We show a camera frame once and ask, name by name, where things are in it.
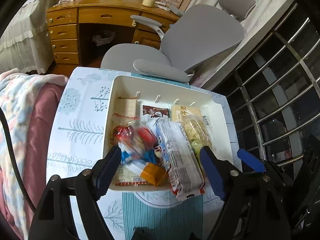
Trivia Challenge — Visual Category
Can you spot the blue red biscuit roll pack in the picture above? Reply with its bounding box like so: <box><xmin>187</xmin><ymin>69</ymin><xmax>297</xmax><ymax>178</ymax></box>
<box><xmin>156</xmin><ymin>120</ymin><xmax>205</xmax><ymax>201</ymax></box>

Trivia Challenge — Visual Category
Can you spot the pale puffed snack small bag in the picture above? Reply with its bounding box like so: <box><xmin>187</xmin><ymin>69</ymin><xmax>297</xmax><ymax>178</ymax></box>
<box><xmin>181</xmin><ymin>115</ymin><xmax>212</xmax><ymax>158</ymax></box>

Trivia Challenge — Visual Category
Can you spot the blue foil candy packet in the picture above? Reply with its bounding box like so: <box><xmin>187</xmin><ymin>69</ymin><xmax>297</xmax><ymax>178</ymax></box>
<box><xmin>118</xmin><ymin>144</ymin><xmax>158</xmax><ymax>165</ymax></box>

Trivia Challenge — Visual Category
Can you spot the nut cluster red-edge packet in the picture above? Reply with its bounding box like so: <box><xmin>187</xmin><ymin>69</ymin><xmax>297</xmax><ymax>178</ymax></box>
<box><xmin>112</xmin><ymin>113</ymin><xmax>139</xmax><ymax>142</ymax></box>

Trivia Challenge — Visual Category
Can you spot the nut brittle clear packet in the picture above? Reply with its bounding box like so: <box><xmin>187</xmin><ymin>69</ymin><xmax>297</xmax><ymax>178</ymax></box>
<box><xmin>130</xmin><ymin>126</ymin><xmax>157</xmax><ymax>151</ymax></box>

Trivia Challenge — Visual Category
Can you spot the orange white stick packet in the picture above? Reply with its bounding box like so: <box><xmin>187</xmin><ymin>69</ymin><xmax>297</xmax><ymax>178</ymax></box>
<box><xmin>124</xmin><ymin>159</ymin><xmax>167</xmax><ymax>186</ymax></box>

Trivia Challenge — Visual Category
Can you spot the large pale pastry bag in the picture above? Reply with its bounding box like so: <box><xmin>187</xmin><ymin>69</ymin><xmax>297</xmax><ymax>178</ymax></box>
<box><xmin>170</xmin><ymin>105</ymin><xmax>209</xmax><ymax>126</ymax></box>

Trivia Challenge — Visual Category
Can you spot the red jujube snack packet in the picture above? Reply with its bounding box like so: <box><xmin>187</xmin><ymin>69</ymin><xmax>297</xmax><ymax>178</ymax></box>
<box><xmin>141</xmin><ymin>105</ymin><xmax>170</xmax><ymax>123</ymax></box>

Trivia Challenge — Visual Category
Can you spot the white barcode snack packet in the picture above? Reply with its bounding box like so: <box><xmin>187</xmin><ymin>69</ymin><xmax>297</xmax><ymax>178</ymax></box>
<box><xmin>114</xmin><ymin>165</ymin><xmax>149</xmax><ymax>186</ymax></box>

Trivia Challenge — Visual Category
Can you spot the wafer bar brown box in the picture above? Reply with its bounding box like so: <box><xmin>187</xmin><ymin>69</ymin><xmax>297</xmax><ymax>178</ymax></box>
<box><xmin>115</xmin><ymin>97</ymin><xmax>138</xmax><ymax>117</ymax></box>

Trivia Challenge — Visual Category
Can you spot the pink blanket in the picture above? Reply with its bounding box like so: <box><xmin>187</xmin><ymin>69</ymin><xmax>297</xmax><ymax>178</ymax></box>
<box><xmin>1</xmin><ymin>83</ymin><xmax>65</xmax><ymax>239</ymax></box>

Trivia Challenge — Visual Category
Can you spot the metal window grille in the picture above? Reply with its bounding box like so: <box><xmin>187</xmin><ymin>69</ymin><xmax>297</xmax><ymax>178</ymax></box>
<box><xmin>214</xmin><ymin>3</ymin><xmax>319</xmax><ymax>177</ymax></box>

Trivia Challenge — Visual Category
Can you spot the grey office chair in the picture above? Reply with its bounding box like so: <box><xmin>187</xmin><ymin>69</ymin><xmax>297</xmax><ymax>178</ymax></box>
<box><xmin>100</xmin><ymin>0</ymin><xmax>256</xmax><ymax>83</ymax></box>

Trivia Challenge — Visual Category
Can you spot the wooden desk with drawers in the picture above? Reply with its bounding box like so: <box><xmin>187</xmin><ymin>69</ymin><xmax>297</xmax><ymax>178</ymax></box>
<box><xmin>47</xmin><ymin>0</ymin><xmax>179</xmax><ymax>76</ymax></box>

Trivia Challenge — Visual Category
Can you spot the lace covered cabinet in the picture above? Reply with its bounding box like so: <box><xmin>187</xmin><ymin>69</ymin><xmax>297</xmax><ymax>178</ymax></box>
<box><xmin>1</xmin><ymin>0</ymin><xmax>59</xmax><ymax>74</ymax></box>

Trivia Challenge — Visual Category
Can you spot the beige tape roll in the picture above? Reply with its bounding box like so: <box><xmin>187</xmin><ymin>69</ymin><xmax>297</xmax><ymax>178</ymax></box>
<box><xmin>142</xmin><ymin>0</ymin><xmax>157</xmax><ymax>8</ymax></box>

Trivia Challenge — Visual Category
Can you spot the black cable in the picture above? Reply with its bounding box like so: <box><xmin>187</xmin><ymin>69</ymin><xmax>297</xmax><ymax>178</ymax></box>
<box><xmin>0</xmin><ymin>108</ymin><xmax>36</xmax><ymax>213</ymax></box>

